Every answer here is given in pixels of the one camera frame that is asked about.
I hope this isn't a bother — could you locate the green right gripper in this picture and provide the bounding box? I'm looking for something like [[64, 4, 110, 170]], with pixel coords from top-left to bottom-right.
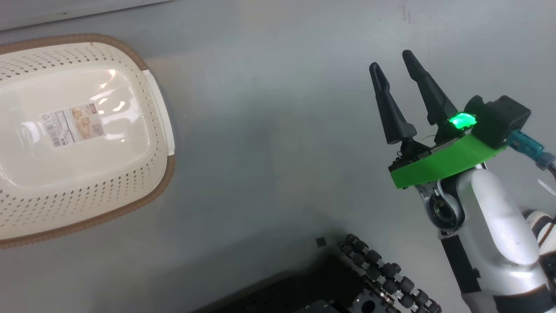
[[369, 50, 507, 190]]

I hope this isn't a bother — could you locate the black roller omni wheel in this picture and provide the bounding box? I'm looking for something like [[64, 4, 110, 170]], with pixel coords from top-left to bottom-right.
[[340, 234, 443, 313]]

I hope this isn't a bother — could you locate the cream perforated basket brown rim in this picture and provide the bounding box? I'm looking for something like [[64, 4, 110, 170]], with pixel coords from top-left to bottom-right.
[[0, 33, 176, 249]]

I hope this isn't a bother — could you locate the product sticker inside basket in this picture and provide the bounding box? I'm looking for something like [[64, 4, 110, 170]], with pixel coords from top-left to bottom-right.
[[42, 103, 105, 148]]

